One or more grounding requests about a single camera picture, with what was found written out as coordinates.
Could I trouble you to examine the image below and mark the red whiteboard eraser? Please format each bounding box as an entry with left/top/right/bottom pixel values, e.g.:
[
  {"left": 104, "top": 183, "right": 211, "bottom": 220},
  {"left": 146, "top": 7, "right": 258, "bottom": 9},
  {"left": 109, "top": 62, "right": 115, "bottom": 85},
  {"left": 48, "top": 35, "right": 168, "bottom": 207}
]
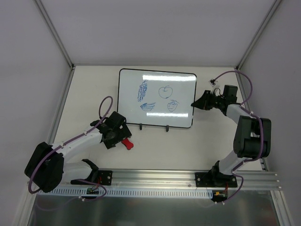
[{"left": 121, "top": 138, "right": 134, "bottom": 150}]

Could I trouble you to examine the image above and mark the white whiteboard black frame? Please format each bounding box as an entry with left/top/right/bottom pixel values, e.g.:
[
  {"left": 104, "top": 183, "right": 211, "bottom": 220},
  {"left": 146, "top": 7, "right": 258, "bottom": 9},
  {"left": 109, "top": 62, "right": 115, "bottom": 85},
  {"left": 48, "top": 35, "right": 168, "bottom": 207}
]
[{"left": 117, "top": 68, "right": 197, "bottom": 129}]

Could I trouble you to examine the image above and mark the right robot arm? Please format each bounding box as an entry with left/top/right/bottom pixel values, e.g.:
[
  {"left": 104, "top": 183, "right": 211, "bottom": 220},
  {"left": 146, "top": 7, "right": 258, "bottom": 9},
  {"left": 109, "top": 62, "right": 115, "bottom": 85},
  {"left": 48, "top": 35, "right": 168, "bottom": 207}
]
[{"left": 191, "top": 85, "right": 271, "bottom": 188}]

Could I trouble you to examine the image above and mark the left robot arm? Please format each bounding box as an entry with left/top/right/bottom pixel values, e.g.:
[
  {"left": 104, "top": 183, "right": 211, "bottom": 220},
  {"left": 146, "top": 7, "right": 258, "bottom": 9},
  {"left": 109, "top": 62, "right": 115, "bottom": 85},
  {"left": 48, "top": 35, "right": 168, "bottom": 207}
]
[{"left": 24, "top": 111, "right": 134, "bottom": 193}]

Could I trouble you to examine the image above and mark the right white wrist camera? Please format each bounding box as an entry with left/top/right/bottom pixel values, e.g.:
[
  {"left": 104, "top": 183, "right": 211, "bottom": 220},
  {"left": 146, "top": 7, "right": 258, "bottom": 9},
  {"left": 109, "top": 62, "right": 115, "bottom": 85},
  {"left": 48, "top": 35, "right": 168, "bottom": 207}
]
[{"left": 209, "top": 79, "right": 219, "bottom": 88}]

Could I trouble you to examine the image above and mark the aluminium side rail right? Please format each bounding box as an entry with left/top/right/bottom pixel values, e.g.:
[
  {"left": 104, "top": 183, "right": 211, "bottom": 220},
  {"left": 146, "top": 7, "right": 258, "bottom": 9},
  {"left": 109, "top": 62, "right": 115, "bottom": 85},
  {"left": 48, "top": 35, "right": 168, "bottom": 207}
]
[{"left": 236, "top": 67, "right": 269, "bottom": 171}]

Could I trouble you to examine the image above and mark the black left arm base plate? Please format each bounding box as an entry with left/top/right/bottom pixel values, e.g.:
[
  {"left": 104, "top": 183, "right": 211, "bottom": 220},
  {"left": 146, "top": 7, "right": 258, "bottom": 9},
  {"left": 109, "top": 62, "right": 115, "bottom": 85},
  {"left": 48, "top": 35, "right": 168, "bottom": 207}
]
[{"left": 96, "top": 170, "right": 113, "bottom": 186}]

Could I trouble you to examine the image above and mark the white slotted cable duct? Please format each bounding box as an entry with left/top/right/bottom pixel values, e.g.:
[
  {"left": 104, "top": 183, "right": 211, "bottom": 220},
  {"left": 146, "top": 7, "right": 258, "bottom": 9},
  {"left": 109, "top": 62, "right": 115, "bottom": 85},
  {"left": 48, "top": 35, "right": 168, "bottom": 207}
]
[{"left": 38, "top": 186, "right": 213, "bottom": 199}]

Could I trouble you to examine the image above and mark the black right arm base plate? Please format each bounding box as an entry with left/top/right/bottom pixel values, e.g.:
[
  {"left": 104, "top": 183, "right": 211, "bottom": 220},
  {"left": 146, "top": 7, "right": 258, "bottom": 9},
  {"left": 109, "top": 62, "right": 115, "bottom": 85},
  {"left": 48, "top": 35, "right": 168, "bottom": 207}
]
[{"left": 195, "top": 171, "right": 238, "bottom": 188}]

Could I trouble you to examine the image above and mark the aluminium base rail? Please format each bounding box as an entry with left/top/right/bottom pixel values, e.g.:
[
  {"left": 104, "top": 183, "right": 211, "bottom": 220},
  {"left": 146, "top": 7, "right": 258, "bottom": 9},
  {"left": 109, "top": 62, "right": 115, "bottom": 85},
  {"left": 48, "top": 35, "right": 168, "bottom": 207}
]
[{"left": 63, "top": 166, "right": 282, "bottom": 190}]

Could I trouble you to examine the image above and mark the aluminium corner post right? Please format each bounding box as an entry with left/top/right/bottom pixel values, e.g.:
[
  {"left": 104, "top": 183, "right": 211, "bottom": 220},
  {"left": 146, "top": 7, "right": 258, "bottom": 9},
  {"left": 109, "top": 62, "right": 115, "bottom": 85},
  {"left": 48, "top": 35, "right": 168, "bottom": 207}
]
[{"left": 236, "top": 0, "right": 283, "bottom": 70}]

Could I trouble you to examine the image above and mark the aluminium corner post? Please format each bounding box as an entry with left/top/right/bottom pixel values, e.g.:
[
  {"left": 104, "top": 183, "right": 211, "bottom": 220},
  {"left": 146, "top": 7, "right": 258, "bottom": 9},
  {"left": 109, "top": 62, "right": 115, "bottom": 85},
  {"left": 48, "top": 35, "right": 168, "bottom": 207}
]
[
  {"left": 33, "top": 0, "right": 74, "bottom": 70},
  {"left": 236, "top": 0, "right": 283, "bottom": 70}
]

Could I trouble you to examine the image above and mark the aluminium corner post left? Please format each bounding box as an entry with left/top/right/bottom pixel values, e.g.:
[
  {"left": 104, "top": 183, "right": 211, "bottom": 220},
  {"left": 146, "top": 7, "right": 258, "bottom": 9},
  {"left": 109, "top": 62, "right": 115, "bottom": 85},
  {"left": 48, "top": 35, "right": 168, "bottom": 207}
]
[{"left": 33, "top": 0, "right": 74, "bottom": 70}]

